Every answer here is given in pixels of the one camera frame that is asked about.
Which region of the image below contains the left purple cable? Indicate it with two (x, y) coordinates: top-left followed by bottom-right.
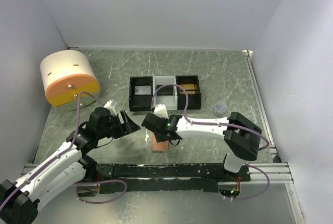
(7, 91), (128, 204)

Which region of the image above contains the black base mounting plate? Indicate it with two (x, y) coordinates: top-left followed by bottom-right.
(82, 163), (250, 193)

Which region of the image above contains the gold card in tray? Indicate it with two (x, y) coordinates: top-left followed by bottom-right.
(180, 84), (199, 95)

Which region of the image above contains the black white three-compartment tray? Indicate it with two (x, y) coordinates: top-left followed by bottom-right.
(129, 75), (201, 112)

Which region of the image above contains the white card in tray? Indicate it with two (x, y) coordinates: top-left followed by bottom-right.
(134, 85), (151, 96)

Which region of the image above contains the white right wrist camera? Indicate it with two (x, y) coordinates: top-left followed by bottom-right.
(153, 103), (169, 118)

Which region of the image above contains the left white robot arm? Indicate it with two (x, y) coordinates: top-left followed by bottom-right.
(1, 107), (140, 223)

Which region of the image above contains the white aluminium corner rail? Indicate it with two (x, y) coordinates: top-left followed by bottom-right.
(242, 50), (281, 163)

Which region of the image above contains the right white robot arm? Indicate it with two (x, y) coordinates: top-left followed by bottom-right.
(142, 112), (262, 181)

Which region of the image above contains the white orange drawer cabinet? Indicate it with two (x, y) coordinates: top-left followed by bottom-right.
(40, 50), (100, 110)

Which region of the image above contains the small clear plastic cup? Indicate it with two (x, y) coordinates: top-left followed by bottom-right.
(213, 102), (227, 117)

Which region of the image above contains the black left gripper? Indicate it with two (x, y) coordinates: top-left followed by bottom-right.
(97, 109), (140, 139)

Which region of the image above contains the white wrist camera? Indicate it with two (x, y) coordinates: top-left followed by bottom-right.
(104, 99), (117, 116)
(153, 103), (169, 118)

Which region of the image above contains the black card in tray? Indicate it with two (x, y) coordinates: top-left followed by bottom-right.
(157, 85), (174, 96)

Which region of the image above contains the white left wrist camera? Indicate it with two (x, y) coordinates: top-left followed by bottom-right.
(104, 99), (117, 116)

